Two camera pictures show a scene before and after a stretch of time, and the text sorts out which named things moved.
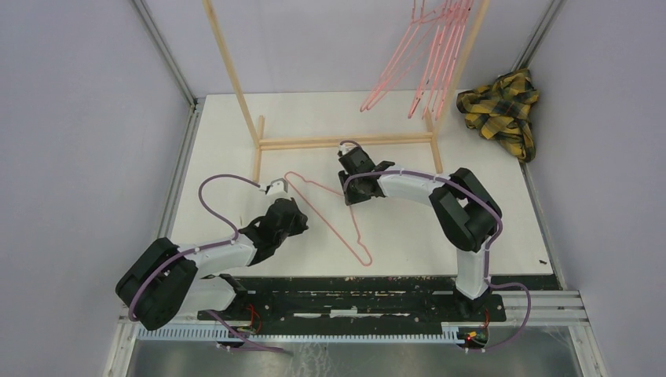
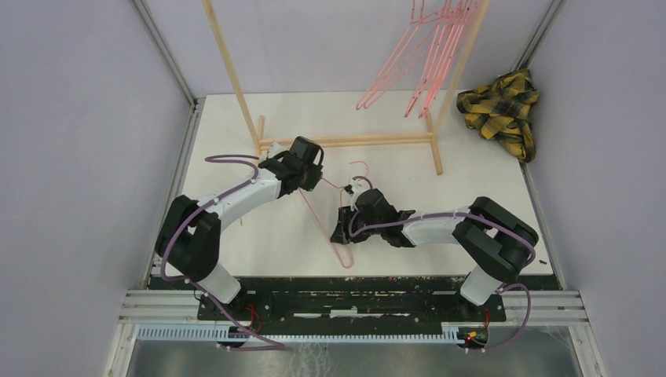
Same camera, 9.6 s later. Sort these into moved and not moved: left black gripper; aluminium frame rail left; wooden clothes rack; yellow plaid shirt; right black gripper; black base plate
Moved: right black gripper; left black gripper
Not moved: yellow plaid shirt; black base plate; aluminium frame rail left; wooden clothes rack
